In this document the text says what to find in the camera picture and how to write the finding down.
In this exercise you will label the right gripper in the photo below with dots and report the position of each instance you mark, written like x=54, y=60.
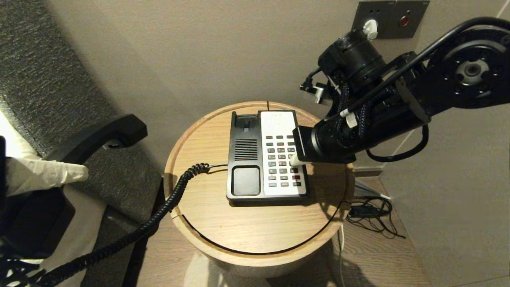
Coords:
x=330, y=139

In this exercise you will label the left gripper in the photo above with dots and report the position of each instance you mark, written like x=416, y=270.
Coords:
x=2, y=167

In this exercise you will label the black telephone handset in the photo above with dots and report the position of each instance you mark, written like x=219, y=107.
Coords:
x=113, y=131

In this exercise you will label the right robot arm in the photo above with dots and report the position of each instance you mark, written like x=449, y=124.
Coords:
x=450, y=79

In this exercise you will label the white pillow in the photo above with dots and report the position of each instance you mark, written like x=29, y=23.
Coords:
x=12, y=139

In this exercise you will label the black and white desk telephone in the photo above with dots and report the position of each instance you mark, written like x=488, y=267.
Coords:
x=243, y=151

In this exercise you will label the round wooden side table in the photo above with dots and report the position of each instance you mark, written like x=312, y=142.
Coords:
x=247, y=227

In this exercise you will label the grey fabric headboard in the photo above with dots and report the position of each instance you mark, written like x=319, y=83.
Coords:
x=51, y=71

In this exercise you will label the white plug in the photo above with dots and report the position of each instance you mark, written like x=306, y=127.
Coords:
x=370, y=28

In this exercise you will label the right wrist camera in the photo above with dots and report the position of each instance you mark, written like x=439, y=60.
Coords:
x=318, y=93

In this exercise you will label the grey metal wall socket plate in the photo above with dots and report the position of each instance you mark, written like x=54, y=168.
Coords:
x=392, y=14

